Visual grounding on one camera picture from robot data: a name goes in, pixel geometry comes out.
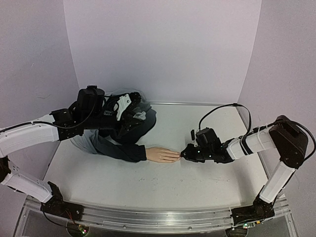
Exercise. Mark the aluminium table edge strip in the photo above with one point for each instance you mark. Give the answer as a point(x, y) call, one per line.
point(186, 103)

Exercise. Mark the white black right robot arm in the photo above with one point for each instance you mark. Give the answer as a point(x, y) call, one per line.
point(289, 138)

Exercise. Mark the dark jacket with grey lining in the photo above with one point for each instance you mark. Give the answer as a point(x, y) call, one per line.
point(104, 142)

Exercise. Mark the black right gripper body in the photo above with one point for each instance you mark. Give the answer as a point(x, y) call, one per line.
point(195, 153)

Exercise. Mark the clear nail polish bottle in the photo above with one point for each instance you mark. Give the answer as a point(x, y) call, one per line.
point(140, 115)

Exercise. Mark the mannequin hand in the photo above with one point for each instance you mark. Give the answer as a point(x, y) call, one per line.
point(162, 155)

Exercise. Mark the aluminium front rail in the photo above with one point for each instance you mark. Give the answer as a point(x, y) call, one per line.
point(150, 221)

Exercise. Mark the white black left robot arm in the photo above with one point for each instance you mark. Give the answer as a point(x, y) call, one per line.
point(93, 109)

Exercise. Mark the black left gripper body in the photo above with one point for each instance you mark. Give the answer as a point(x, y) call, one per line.
point(121, 131)

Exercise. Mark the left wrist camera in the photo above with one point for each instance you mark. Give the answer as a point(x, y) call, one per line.
point(123, 103)

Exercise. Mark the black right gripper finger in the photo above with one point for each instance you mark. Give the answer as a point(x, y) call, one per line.
point(189, 151)
point(193, 159)

